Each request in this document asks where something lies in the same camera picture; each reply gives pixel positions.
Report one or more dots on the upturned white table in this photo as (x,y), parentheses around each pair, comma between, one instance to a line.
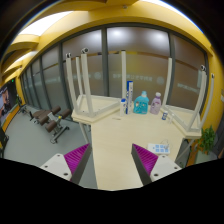
(188,94)
(88,108)

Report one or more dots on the green potted plant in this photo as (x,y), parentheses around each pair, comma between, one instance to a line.
(205,146)

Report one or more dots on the wall screen display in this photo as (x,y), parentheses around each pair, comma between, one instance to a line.
(8,95)

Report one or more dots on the black brown exercise bench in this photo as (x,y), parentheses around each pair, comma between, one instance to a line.
(52,121)

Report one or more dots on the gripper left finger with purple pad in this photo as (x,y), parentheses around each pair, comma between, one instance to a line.
(69,166)

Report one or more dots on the upturned white table right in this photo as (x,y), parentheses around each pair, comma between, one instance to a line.
(188,94)

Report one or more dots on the small blue can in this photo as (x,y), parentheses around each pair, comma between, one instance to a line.
(164,116)

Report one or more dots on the teal detergent bottle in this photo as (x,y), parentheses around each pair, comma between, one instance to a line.
(141,103)

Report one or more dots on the upturned white table left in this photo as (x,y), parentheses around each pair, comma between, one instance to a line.
(88,108)

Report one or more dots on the clear plastic cup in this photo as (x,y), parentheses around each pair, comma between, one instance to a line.
(171,118)

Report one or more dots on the purple detergent bottle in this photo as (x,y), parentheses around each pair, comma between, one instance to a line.
(156,104)

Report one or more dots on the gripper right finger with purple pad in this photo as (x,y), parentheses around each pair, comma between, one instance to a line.
(152,167)

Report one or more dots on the white power strip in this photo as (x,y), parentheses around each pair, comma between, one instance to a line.
(159,149)

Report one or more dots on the tall blue white box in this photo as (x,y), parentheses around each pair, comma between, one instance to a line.
(129,96)

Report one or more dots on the white charger with cable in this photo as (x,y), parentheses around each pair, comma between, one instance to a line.
(165,143)

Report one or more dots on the white blue shampoo bottle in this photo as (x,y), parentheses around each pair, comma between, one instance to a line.
(122,107)

